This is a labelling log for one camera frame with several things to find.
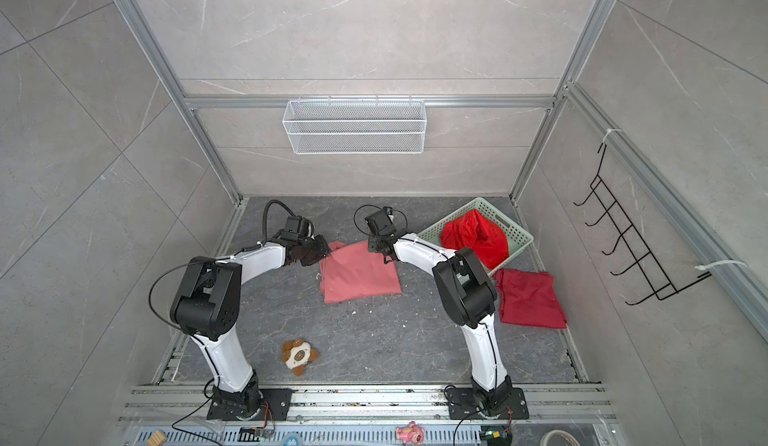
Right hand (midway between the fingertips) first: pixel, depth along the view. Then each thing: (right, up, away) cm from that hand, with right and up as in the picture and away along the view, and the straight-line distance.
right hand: (378, 238), depth 101 cm
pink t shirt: (-8, -10, -6) cm, 14 cm away
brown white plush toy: (-21, -30, -22) cm, 43 cm away
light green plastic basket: (+49, 0, +2) cm, 49 cm away
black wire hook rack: (+60, +1, -33) cm, 68 cm away
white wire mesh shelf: (-5, +39, 0) cm, 39 cm away
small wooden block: (-51, -45, -32) cm, 75 cm away
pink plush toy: (+9, -43, -33) cm, 55 cm away
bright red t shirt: (+31, +3, -5) cm, 32 cm away
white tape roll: (+44, -44, -32) cm, 70 cm away
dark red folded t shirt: (+47, -18, -11) cm, 51 cm away
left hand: (-16, -1, -2) cm, 16 cm away
